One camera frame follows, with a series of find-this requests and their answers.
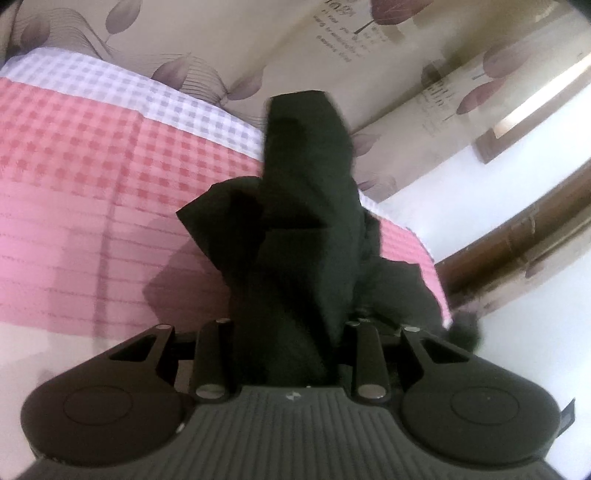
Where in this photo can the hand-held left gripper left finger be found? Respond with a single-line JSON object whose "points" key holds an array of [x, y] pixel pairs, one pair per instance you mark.
{"points": [[211, 355]]}

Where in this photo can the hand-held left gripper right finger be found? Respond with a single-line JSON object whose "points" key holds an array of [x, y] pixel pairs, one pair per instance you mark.
{"points": [[367, 357]]}

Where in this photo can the black hooded jacket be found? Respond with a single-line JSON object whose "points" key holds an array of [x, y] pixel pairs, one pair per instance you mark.
{"points": [[304, 240]]}

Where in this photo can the brown wooden door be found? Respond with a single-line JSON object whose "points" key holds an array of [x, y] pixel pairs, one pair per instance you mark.
{"points": [[517, 249]]}

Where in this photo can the pink checked blanket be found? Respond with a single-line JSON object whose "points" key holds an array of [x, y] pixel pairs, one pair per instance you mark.
{"points": [[92, 184]]}

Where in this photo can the beige leaf print curtain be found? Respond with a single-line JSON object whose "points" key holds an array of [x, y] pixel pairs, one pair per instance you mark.
{"points": [[286, 50]]}

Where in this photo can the wooden window frame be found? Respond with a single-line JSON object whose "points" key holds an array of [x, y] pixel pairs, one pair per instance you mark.
{"points": [[521, 124]]}

